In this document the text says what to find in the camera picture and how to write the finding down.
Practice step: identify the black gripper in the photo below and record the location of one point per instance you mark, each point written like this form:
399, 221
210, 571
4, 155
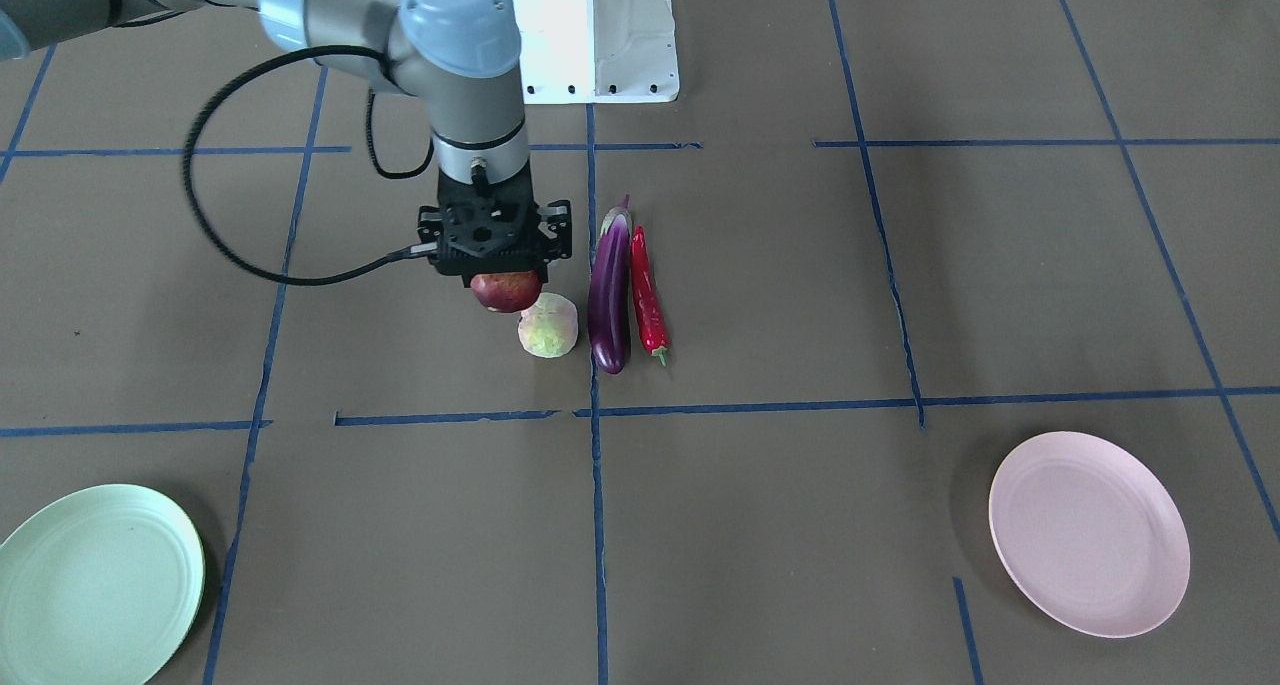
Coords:
558, 233

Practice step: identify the red chili pepper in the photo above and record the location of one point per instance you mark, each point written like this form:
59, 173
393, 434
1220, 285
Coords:
650, 319

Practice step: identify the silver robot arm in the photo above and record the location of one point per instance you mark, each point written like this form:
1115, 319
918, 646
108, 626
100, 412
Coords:
461, 58

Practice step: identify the pale green pink peach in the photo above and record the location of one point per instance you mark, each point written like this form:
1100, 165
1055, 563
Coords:
549, 328

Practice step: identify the purple eggplant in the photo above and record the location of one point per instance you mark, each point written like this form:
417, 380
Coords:
608, 329

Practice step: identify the brown paper table cover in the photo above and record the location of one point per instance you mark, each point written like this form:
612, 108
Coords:
893, 239

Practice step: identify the green plastic plate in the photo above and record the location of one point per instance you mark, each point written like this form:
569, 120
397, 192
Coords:
99, 587

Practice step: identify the pink plastic plate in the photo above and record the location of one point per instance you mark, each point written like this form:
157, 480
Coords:
1089, 535

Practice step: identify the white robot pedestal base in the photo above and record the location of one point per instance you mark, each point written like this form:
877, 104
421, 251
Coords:
598, 51

